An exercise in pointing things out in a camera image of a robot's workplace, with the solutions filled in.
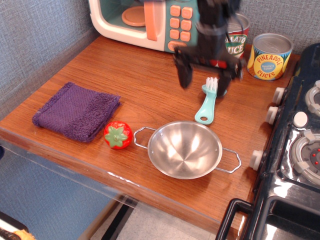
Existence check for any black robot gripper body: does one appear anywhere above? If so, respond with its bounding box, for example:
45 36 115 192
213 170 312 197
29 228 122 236
174 0 243 79

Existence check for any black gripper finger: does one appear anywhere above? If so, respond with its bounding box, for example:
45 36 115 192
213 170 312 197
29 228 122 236
217 70 232 97
174 56 193 89

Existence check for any teal dish brush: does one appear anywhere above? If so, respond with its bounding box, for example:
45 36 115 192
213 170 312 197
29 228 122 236
194 77 219 125

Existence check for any tomato sauce can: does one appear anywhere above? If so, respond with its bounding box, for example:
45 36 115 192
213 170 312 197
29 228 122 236
225 13 250 69

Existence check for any toy microwave oven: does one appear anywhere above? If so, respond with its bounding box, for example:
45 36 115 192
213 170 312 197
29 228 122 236
88 0 199 53

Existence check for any pineapple slices can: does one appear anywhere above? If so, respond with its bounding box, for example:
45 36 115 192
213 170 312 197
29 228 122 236
247 33 294 81

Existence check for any red toy strawberry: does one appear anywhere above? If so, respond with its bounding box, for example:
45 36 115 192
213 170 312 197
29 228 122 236
103 121 133 150

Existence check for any purple folded towel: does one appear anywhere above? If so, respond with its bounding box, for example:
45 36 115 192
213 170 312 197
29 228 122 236
32 82 121 143

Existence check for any black toy stove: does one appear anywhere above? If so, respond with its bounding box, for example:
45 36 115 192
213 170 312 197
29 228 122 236
216 43 320 240

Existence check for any steel two-handled pot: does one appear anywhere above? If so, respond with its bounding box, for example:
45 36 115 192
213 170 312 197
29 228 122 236
133 121 242 180

